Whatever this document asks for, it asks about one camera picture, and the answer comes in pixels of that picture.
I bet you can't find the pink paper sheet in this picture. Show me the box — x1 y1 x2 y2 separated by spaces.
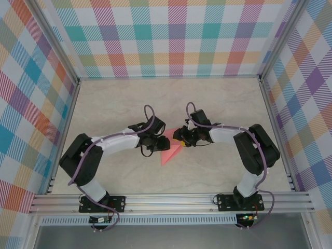
160 129 182 166

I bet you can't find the aluminium side rail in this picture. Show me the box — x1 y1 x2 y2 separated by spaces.
46 80 81 195
259 79 298 192

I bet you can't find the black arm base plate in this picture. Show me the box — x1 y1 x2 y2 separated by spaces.
216 193 265 212
78 196 127 213

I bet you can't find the slotted grey cable duct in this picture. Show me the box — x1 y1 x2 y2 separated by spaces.
40 216 238 226

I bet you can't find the purple cable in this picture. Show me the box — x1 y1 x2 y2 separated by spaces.
67 104 157 233
185 102 276 230

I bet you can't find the grey metal panel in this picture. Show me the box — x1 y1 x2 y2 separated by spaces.
33 214 312 249

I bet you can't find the wide aluminium mounting rail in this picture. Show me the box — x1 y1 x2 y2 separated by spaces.
28 191 316 215

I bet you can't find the thin aluminium wall bar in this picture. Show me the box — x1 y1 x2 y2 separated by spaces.
77 74 261 80

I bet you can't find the aluminium frame post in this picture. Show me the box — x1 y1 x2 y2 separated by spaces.
258 0 308 82
30 0 80 86

